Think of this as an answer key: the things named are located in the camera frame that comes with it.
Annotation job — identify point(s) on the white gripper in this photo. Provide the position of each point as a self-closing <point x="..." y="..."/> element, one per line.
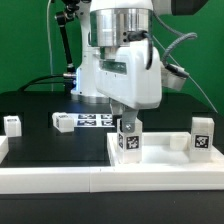
<point x="138" y="88"/>

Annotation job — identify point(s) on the white square table top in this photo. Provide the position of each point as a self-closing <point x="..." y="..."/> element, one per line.
<point x="163" y="148"/>

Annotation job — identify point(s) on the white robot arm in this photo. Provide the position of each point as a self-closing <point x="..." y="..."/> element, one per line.
<point x="121" y="23"/>

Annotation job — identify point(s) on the marker sheet with tags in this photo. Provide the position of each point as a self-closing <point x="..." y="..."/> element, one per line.
<point x="92" y="120"/>

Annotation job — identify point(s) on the white U-shaped fence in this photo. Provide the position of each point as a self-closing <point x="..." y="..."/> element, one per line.
<point x="111" y="178"/>

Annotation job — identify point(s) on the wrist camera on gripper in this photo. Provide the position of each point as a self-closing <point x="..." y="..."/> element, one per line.
<point x="173" y="77"/>

